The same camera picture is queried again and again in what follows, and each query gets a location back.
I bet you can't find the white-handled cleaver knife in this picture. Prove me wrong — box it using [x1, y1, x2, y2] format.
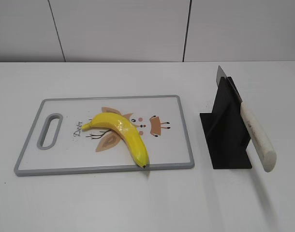
[216, 65, 277, 173]

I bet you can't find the yellow plastic banana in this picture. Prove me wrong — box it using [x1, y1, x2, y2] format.
[81, 112, 149, 168]

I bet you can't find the white grey-rimmed cutting board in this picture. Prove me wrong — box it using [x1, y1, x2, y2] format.
[14, 95, 194, 176]

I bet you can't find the black knife stand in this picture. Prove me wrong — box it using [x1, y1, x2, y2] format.
[200, 77, 252, 169]

